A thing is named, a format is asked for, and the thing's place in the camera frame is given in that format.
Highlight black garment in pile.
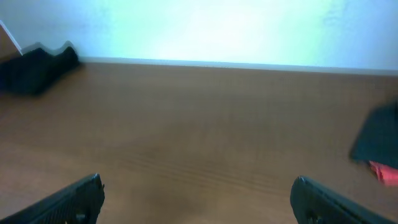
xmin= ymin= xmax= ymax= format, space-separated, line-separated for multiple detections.
xmin=349 ymin=101 xmax=397 ymax=169

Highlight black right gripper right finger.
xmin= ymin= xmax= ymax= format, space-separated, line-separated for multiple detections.
xmin=290 ymin=176 xmax=395 ymax=224

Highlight red garment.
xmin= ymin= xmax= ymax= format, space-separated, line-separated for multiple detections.
xmin=369 ymin=161 xmax=397 ymax=186

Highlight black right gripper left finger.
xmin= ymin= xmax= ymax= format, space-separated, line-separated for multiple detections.
xmin=1 ymin=173 xmax=105 ymax=224

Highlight black trousers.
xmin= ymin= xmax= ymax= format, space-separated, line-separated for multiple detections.
xmin=1 ymin=47 xmax=80 ymax=96

